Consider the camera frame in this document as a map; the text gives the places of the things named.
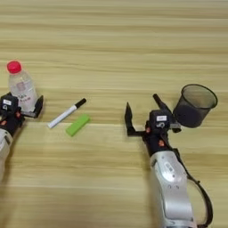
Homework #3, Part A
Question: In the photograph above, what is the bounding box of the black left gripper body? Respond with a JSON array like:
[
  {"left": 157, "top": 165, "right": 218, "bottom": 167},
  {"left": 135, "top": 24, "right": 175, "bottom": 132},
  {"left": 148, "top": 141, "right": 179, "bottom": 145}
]
[{"left": 0, "top": 114, "right": 26, "bottom": 137}]

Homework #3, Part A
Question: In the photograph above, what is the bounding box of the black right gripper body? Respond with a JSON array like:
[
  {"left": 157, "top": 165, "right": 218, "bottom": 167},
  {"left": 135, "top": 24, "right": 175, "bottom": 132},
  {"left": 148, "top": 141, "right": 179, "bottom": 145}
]
[{"left": 143, "top": 123, "right": 182, "bottom": 157}]

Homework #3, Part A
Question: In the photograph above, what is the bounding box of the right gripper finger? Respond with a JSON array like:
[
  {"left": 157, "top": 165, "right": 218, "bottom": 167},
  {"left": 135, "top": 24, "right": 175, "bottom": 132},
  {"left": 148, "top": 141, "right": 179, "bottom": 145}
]
[{"left": 124, "top": 102, "right": 146, "bottom": 137}]

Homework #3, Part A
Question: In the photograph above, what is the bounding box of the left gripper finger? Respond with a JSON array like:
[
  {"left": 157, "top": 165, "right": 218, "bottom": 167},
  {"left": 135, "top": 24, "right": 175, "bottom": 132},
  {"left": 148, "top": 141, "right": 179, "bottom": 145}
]
[{"left": 20, "top": 94, "right": 45, "bottom": 119}]

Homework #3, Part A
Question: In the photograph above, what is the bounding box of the clear bottle with red cap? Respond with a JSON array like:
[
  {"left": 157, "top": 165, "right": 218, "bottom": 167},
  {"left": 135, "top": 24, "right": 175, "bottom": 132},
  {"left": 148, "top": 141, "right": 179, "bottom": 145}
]
[{"left": 6, "top": 60, "right": 39, "bottom": 113}]

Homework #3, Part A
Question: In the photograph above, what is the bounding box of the green rectangular block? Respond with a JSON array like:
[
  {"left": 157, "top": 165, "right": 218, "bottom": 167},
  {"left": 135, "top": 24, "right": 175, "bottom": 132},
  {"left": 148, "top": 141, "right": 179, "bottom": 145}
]
[{"left": 65, "top": 113, "right": 91, "bottom": 138}]

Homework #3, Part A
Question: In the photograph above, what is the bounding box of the black mesh cup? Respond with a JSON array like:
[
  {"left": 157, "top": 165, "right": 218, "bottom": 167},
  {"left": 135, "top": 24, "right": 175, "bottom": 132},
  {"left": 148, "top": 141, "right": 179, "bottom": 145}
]
[{"left": 172, "top": 84, "right": 218, "bottom": 129}]

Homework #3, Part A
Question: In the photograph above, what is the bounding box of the labelled box on left gripper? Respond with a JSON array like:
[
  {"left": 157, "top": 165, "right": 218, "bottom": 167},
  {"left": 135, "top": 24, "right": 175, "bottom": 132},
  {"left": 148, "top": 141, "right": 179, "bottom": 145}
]
[{"left": 0, "top": 94, "right": 20, "bottom": 115}]

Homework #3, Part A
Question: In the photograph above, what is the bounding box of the labelled box on gripper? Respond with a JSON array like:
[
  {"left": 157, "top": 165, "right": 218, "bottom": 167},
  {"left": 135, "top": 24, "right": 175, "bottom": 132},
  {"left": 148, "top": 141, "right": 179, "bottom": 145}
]
[
  {"left": 0, "top": 94, "right": 20, "bottom": 115},
  {"left": 149, "top": 109, "right": 173, "bottom": 130}
]

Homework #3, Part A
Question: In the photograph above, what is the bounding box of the labelled box on right gripper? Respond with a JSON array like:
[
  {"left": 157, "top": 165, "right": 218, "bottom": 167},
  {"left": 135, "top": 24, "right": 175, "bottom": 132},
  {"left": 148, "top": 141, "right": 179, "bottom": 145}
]
[{"left": 149, "top": 109, "right": 173, "bottom": 130}]

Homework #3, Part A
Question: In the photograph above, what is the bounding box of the white marker with black cap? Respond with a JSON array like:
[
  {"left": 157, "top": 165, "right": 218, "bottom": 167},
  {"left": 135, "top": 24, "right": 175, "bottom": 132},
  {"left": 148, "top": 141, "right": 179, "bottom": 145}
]
[{"left": 47, "top": 98, "right": 87, "bottom": 130}]

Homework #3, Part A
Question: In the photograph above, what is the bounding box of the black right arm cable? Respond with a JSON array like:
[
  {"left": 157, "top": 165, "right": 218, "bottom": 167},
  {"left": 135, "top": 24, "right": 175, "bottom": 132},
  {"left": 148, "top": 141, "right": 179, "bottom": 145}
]
[{"left": 177, "top": 151, "right": 214, "bottom": 228}]

